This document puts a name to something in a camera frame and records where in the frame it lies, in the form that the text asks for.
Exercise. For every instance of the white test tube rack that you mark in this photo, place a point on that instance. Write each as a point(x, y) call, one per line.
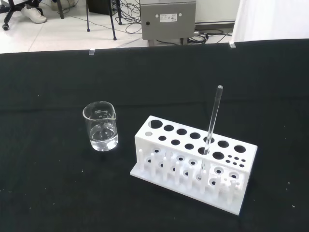
point(144, 145)

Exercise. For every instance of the clear glass beaker with water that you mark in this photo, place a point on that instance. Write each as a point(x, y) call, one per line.
point(103, 143)

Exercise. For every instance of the grey metal cabinet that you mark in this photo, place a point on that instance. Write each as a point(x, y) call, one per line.
point(169, 30)

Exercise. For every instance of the clear cloth clip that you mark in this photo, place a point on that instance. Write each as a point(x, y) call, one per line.
point(91, 52)
point(231, 44)

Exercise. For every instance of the black tripod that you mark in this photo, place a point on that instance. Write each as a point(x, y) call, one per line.
point(112, 27)

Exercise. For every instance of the black table cloth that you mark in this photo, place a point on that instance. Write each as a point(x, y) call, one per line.
point(48, 193)

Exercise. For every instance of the black table leg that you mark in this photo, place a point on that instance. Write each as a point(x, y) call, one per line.
point(61, 10)

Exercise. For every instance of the white curtain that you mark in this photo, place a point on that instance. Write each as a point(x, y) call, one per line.
point(265, 19)

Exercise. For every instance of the person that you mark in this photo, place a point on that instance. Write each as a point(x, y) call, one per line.
point(33, 14)

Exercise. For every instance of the black office chair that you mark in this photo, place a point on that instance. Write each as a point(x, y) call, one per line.
point(6, 26)

